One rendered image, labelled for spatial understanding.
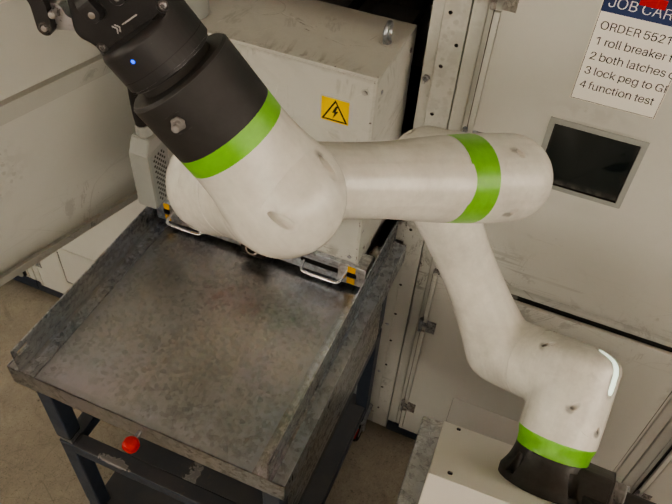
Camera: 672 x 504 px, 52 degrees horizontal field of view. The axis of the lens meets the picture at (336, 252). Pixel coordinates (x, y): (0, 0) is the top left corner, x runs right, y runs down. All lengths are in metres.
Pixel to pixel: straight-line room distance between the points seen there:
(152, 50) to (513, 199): 0.54
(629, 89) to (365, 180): 0.67
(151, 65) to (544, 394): 0.86
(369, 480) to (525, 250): 1.01
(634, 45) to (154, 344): 1.07
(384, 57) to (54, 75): 0.69
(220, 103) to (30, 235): 1.23
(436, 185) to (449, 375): 1.21
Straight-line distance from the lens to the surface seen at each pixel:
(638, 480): 2.21
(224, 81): 0.53
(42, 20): 0.57
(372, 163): 0.77
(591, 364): 1.17
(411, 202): 0.81
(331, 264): 1.54
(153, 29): 0.52
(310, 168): 0.56
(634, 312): 1.65
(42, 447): 2.44
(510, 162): 0.90
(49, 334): 1.55
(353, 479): 2.26
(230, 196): 0.56
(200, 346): 1.48
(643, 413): 1.92
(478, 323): 1.22
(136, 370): 1.47
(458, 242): 1.11
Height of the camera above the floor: 2.04
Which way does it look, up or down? 46 degrees down
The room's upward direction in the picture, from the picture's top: 4 degrees clockwise
